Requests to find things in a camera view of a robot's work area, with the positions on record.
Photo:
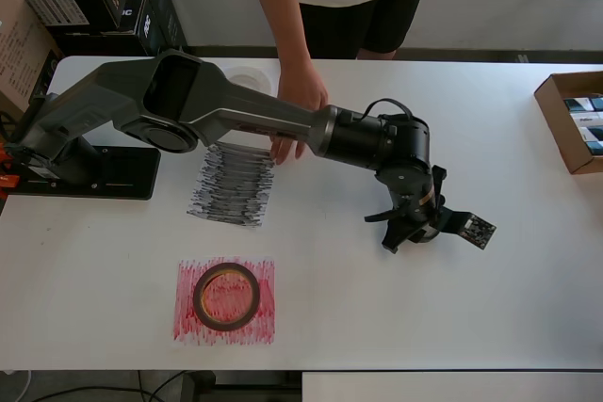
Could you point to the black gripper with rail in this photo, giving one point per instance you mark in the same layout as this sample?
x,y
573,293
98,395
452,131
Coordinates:
x,y
396,237

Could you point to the black electrical tape roll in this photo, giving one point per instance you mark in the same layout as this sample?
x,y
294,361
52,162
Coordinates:
x,y
432,236

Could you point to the black scribbled paper sheet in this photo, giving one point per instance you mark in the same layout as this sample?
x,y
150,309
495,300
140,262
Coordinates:
x,y
235,185

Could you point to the white double-sided tape roll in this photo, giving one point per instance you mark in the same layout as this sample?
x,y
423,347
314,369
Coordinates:
x,y
265,79

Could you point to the red double-sided tape roll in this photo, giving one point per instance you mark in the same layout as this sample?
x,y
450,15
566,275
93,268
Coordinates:
x,y
197,298

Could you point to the person's right forearm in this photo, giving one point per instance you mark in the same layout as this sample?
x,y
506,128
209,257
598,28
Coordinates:
x,y
287,35

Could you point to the black and grey Piper arm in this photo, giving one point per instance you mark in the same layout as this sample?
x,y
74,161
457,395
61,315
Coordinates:
x,y
226,105

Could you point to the person's right hand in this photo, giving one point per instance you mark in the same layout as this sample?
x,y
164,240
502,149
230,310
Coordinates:
x,y
304,89

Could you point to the white panel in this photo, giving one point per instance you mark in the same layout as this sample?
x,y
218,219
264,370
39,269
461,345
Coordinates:
x,y
424,388

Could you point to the open brown cardboard tray box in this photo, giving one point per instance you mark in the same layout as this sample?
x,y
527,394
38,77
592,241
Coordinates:
x,y
551,110

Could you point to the red scribbled paper sheet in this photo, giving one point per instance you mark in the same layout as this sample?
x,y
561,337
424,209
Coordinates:
x,y
264,326

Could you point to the small dark product box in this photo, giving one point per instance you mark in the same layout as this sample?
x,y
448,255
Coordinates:
x,y
591,134
577,104

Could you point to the blank white paper sheet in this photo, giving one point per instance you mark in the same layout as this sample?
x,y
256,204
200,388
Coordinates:
x,y
242,79

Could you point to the black table leg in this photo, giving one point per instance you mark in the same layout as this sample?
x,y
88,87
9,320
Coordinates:
x,y
198,388

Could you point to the low black carton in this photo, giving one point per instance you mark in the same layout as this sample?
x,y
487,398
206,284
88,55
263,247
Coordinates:
x,y
165,20

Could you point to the orange table clamp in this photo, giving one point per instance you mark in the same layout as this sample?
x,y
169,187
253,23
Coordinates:
x,y
9,181

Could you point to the wide brown cardboard carton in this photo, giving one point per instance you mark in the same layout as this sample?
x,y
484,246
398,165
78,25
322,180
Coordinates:
x,y
23,35

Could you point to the wrist camera board on bracket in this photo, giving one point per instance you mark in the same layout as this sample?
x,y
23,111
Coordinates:
x,y
478,231

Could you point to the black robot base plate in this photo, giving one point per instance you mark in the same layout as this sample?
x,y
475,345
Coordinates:
x,y
132,176

